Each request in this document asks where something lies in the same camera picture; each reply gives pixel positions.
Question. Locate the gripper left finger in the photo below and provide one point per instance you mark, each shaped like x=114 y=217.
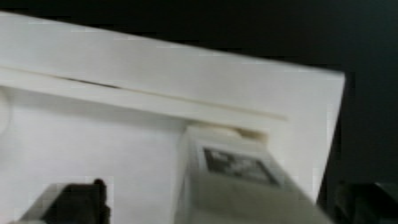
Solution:
x=71 y=204

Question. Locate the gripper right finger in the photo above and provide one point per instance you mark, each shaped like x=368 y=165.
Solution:
x=366 y=203

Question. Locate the white table leg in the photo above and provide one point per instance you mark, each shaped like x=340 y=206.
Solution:
x=233 y=187

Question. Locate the white obstacle bar right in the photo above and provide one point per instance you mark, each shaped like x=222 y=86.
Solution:
x=261 y=95

